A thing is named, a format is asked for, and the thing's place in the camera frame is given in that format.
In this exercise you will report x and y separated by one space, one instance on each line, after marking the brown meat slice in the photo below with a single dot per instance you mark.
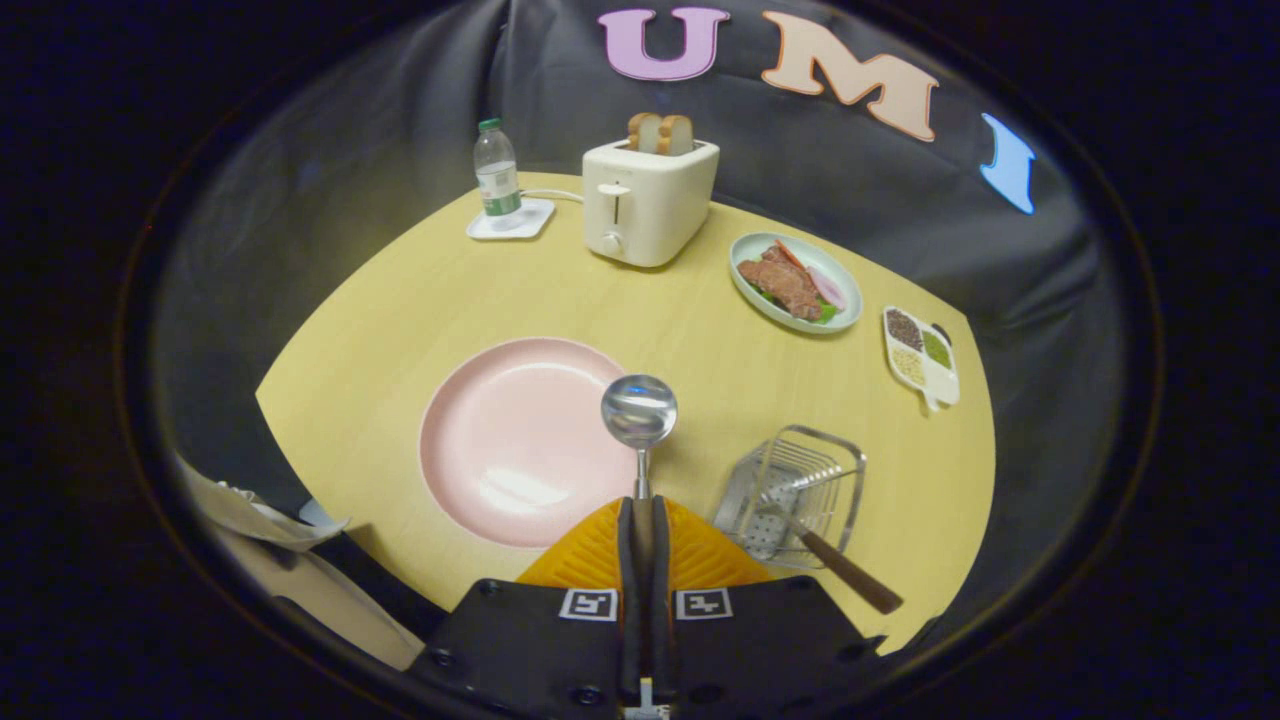
785 283

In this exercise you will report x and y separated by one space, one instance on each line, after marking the pink plate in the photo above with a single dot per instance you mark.
510 440

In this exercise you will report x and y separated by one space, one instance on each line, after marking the pale green plate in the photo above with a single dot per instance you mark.
760 243

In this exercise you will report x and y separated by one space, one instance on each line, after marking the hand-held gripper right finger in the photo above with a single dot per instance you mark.
660 620

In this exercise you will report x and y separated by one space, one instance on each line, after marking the pile of green beans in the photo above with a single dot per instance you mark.
936 349

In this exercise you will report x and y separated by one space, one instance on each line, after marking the green lettuce leaf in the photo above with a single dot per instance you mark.
828 314

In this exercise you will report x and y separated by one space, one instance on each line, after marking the white toaster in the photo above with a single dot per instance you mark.
655 200

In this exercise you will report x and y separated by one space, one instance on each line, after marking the white square coaster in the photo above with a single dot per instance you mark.
535 215

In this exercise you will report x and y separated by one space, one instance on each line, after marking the clear plastic water bottle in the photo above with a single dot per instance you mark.
497 175

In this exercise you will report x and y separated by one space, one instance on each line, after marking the beige cloth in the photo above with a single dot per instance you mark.
300 600

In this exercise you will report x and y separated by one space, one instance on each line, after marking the pile of pale beans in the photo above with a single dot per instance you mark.
907 366

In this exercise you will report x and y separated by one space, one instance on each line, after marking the pile of dark seeds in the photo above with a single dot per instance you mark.
904 329

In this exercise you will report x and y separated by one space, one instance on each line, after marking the white divided dish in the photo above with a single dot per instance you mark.
940 385

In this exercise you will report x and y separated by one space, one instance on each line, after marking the pink ham slice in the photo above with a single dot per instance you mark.
828 288

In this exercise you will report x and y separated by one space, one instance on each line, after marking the orange carrot stick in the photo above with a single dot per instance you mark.
790 253

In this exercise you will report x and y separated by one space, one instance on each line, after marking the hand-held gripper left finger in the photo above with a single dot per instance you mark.
626 620

